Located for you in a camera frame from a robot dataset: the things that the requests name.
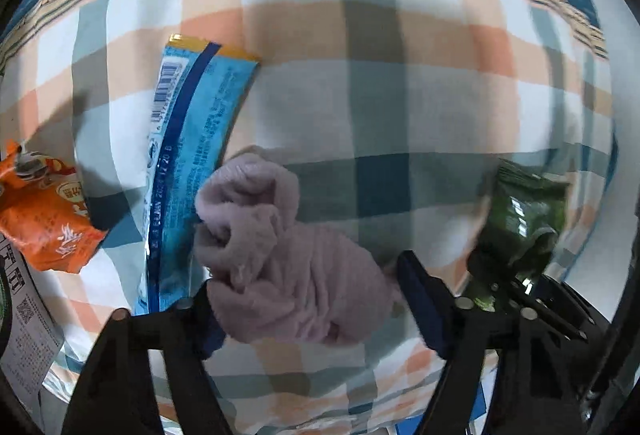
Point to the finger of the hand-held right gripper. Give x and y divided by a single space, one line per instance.
562 315

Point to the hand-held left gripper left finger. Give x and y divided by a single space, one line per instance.
212 332

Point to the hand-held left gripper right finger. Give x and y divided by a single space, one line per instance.
420 300

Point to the green snack packet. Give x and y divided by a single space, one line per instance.
520 220

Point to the purple fluffy towel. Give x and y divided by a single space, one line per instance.
300 275

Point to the plaid bed sheet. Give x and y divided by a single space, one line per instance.
400 115

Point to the white printed package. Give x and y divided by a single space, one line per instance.
25 345

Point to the orange snack packet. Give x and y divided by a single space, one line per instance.
45 225

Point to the blue snack packet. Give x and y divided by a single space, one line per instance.
200 125

